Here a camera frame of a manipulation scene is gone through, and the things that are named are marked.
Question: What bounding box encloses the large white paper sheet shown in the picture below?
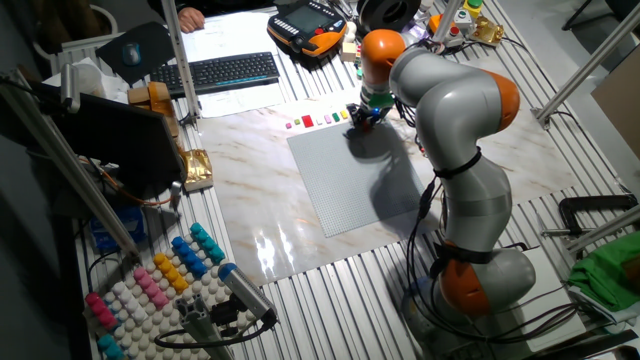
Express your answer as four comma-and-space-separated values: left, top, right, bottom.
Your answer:
180, 10, 280, 64

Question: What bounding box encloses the white button box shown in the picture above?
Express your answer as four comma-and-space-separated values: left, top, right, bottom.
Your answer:
452, 8, 474, 31

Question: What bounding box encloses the grey computer mouse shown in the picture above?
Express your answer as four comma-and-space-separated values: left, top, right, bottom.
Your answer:
122, 42, 143, 67

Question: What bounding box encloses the marble pattern mat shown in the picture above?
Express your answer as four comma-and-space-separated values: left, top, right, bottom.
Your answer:
196, 54, 581, 287

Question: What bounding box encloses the purple plastic piece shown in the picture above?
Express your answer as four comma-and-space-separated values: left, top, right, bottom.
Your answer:
402, 22, 432, 47

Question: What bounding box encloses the white large toy brick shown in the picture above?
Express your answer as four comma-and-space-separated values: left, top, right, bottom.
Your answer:
110, 280, 150, 325

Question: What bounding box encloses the white chair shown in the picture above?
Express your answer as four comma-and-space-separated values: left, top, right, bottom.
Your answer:
32, 3, 120, 64

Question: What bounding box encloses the bare person hand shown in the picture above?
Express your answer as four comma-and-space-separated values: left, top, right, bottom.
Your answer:
178, 6, 205, 34

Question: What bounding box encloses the teal large toy brick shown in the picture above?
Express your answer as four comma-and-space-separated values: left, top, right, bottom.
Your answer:
96, 333, 125, 360
189, 222, 227, 266

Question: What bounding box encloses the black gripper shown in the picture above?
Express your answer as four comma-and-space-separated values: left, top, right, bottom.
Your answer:
346, 102, 392, 134

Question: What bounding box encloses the orange cable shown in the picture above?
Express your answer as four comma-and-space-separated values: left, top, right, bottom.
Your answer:
79, 157, 174, 208

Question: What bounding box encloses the orange and black teach pendant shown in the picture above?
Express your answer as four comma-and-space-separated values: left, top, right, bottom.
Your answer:
266, 0, 348, 58

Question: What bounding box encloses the black camera cable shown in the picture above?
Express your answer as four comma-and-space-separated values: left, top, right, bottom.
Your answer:
153, 312, 275, 350

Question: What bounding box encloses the printed paper sheet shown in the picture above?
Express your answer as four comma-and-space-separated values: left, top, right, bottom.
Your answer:
198, 81, 287, 120

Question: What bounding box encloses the blue box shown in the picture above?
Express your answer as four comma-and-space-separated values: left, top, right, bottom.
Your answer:
89, 204, 149, 254

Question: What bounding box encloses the pink large toy brick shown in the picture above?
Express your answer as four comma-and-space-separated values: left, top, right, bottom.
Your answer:
132, 266, 171, 310

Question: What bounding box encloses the grey camera with blue end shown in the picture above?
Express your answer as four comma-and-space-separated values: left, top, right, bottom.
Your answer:
217, 262, 279, 326

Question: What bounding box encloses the short aluminium profile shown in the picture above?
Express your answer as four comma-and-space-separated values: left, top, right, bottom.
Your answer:
174, 294, 236, 360

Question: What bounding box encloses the grey Lego baseplate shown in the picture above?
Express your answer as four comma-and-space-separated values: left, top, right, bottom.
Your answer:
287, 119, 427, 238

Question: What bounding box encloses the aluminium frame profile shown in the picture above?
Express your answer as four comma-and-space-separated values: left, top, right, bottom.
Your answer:
567, 204, 640, 254
432, 0, 464, 44
160, 0, 202, 132
0, 67, 142, 261
531, 2, 640, 129

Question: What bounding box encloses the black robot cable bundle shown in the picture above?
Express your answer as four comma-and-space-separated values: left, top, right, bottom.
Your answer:
394, 94, 581, 347

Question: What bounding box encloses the white studded toy plate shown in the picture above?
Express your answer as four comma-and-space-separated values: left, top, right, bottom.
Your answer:
84, 229, 261, 360

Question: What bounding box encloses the blue large toy brick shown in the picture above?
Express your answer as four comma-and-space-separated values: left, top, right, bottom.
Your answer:
170, 235, 209, 280

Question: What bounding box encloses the grey stick camera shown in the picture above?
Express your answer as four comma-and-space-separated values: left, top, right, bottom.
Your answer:
59, 62, 82, 114

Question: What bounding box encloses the brown cardboard sheet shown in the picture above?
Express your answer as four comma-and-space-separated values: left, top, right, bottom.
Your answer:
590, 57, 640, 161

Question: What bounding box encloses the black clamp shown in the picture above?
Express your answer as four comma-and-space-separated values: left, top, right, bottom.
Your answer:
558, 193, 640, 236

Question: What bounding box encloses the black monitor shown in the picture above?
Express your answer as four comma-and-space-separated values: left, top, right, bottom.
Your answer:
29, 82, 189, 201

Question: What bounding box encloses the green cloth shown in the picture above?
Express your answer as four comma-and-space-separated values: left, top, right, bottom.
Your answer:
568, 230, 640, 314

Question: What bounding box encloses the magenta large toy brick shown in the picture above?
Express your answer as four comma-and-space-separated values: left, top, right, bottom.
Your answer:
84, 292, 120, 331

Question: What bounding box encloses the black filament spool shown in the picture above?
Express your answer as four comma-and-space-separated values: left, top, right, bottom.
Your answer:
357, 0, 423, 34

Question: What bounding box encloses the black computer keyboard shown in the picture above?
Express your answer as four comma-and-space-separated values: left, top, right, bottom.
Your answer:
149, 51, 281, 99

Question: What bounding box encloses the black mouse pad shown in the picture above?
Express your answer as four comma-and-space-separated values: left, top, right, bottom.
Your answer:
94, 21, 176, 86

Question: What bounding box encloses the yellow large toy brick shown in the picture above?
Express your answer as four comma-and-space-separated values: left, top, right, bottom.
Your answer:
152, 252, 190, 295

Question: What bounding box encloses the crumpled gold foil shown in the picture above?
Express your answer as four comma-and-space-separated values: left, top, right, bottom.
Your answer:
469, 15, 506, 47

